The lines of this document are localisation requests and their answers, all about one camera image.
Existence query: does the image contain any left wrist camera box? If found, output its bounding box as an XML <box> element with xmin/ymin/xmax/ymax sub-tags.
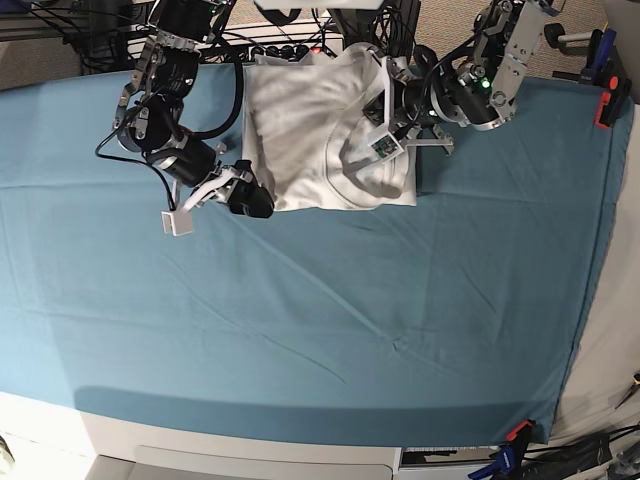
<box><xmin>368</xmin><ymin>130</ymin><xmax>404</xmax><ymax>162</ymax></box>

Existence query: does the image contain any white T-shirt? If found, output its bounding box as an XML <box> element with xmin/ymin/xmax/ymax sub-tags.
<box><xmin>242</xmin><ymin>43</ymin><xmax>417</xmax><ymax>212</ymax></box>

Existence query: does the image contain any white table frame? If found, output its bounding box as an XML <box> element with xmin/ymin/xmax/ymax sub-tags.
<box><xmin>1</xmin><ymin>393</ymin><xmax>494</xmax><ymax>479</ymax></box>

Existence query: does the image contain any blue clamp upper right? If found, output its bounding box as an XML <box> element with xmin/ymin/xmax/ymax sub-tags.
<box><xmin>552</xmin><ymin>29</ymin><xmax>616</xmax><ymax>86</ymax></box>

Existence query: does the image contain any power strip with red switch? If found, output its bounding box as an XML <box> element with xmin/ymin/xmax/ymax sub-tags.
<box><xmin>230</xmin><ymin>38</ymin><xmax>338</xmax><ymax>64</ymax></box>

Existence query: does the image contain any orange black clamp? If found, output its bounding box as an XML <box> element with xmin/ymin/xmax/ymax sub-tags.
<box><xmin>506</xmin><ymin>419</ymin><xmax>536</xmax><ymax>446</ymax></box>
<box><xmin>595</xmin><ymin>75</ymin><xmax>632</xmax><ymax>129</ymax></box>

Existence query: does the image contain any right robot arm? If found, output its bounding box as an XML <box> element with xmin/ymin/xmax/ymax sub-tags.
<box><xmin>113</xmin><ymin>1</ymin><xmax>274</xmax><ymax>219</ymax></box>

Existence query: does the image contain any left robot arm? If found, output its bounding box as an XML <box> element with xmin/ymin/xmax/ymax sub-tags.
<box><xmin>363</xmin><ymin>1</ymin><xmax>564</xmax><ymax>161</ymax></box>

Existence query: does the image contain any orange black clamp upper right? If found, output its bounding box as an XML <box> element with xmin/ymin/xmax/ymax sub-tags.
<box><xmin>595</xmin><ymin>75</ymin><xmax>632</xmax><ymax>129</ymax></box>

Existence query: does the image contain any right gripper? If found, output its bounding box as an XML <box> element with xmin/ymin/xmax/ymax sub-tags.
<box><xmin>147</xmin><ymin>137</ymin><xmax>274</xmax><ymax>219</ymax></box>

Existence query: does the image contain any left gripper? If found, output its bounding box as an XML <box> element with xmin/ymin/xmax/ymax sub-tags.
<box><xmin>364</xmin><ymin>45</ymin><xmax>454</xmax><ymax>154</ymax></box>

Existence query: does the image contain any orange black clamp lower right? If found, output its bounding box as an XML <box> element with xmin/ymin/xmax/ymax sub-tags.
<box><xmin>506</xmin><ymin>419</ymin><xmax>536</xmax><ymax>446</ymax></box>

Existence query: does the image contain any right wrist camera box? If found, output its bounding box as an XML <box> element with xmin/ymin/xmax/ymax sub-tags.
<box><xmin>161</xmin><ymin>209</ymin><xmax>193</xmax><ymax>237</ymax></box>

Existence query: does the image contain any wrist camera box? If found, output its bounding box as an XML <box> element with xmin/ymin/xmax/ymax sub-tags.
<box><xmin>368</xmin><ymin>130</ymin><xmax>404</xmax><ymax>162</ymax></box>
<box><xmin>161</xmin><ymin>209</ymin><xmax>193</xmax><ymax>237</ymax></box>

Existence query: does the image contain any teal table cloth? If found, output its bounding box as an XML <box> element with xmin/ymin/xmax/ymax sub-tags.
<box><xmin>1</xmin><ymin>73</ymin><xmax>636</xmax><ymax>447</ymax></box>

